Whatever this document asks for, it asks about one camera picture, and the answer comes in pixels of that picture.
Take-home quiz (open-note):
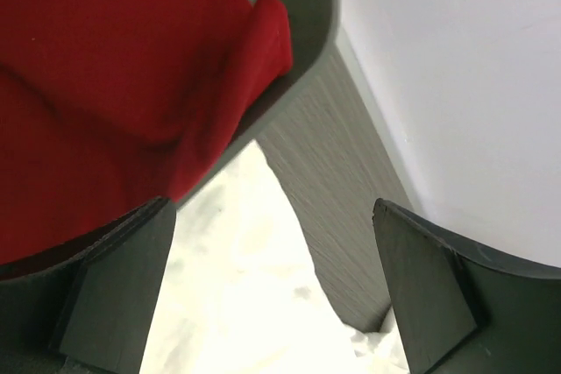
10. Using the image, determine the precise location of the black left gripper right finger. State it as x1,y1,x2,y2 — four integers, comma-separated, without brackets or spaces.
373,199,560,374

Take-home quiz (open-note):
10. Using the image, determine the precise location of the red t-shirt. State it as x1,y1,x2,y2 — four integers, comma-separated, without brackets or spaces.
1,0,292,263

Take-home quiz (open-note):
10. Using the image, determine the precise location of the grey plastic tray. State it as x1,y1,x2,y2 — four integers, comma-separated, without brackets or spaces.
176,0,340,208

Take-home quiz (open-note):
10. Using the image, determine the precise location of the white flower print t-shirt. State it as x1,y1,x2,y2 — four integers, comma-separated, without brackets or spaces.
141,142,408,374

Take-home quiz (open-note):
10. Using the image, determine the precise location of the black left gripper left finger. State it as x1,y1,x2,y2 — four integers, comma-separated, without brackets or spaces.
1,198,176,373

